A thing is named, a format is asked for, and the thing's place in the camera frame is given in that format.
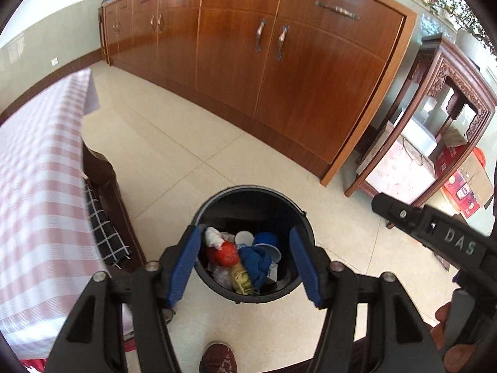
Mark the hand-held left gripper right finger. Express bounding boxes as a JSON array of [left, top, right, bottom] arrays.
[[288, 226, 445, 373]]

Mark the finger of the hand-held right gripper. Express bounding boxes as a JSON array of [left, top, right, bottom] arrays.
[[371, 192, 436, 242]]

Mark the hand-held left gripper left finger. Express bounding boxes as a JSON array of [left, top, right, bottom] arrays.
[[44, 223, 203, 373]]

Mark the beige cloth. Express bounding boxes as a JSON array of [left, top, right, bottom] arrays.
[[204, 227, 224, 249]]

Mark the orange cloth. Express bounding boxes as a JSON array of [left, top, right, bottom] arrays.
[[206, 241, 240, 268]]

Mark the blue paper bowl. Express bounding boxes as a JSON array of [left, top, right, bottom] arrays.
[[252, 232, 282, 267]]

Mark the blue towel cloth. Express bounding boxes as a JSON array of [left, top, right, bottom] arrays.
[[238, 246, 272, 294]]

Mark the yellow cloth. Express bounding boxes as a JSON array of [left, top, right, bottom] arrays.
[[231, 262, 255, 295]]

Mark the black trash bin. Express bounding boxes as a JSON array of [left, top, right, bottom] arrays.
[[191, 186, 316, 304]]

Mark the person's right hand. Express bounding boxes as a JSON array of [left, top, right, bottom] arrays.
[[429, 302, 482, 373]]

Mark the pink floral panel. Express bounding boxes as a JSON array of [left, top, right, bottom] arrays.
[[355, 120, 437, 203]]

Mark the red printed cardboard box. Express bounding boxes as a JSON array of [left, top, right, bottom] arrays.
[[435, 144, 494, 218]]

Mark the white storage box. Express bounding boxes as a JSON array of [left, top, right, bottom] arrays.
[[402, 118, 443, 156]]

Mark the black checked cushion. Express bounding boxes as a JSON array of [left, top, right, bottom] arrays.
[[84, 181, 130, 268]]

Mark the person's right shoe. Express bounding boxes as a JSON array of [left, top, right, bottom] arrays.
[[199, 341, 238, 373]]

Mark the wooden chair with checkered cushion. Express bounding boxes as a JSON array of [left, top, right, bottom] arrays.
[[81, 140, 147, 276]]

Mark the carved wooden side table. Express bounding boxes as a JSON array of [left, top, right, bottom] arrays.
[[345, 34, 497, 230]]

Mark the brown wooden sideboard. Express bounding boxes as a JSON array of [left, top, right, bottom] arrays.
[[98, 0, 418, 186]]

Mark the pink checked tablecloth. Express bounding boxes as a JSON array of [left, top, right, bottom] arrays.
[[0, 68, 129, 348]]

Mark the red patterned rug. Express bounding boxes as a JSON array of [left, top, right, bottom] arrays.
[[19, 357, 51, 373]]

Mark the white plant pot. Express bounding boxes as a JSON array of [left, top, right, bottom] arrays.
[[454, 27, 494, 71]]

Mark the green houseplant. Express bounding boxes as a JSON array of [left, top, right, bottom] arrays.
[[439, 0, 497, 55]]

